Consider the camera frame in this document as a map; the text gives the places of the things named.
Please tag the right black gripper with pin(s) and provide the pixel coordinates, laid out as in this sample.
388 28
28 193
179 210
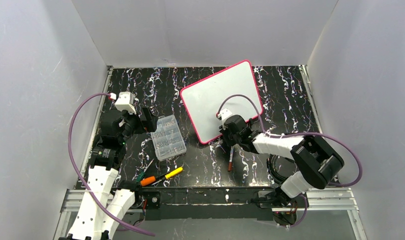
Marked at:
229 136

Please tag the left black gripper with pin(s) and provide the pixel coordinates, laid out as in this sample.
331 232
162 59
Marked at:
142 120

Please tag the white marker pen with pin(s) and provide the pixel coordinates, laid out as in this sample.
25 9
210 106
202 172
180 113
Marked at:
231 153

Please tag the pink framed whiteboard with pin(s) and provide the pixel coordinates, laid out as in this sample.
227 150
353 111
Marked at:
203 99

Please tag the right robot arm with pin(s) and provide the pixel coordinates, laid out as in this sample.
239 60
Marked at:
317 162

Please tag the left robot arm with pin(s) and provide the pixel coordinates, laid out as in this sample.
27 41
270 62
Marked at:
96 218

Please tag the clear plastic screw box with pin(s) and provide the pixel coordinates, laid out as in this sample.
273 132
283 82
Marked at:
167 139

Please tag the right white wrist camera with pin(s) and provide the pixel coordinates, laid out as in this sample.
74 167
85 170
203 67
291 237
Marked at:
224 114

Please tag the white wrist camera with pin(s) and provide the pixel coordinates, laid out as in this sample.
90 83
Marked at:
125 101
224 114

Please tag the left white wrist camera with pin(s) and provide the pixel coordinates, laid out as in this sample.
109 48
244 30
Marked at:
125 101

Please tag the green handled screwdriver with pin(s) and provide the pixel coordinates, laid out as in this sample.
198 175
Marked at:
141 176

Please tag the yellow handled screwdriver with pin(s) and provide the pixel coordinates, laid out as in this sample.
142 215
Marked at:
168 175

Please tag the orange handled screwdriver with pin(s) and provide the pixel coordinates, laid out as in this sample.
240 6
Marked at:
151 180

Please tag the aluminium frame rail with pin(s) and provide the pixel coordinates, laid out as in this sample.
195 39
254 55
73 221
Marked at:
165 203

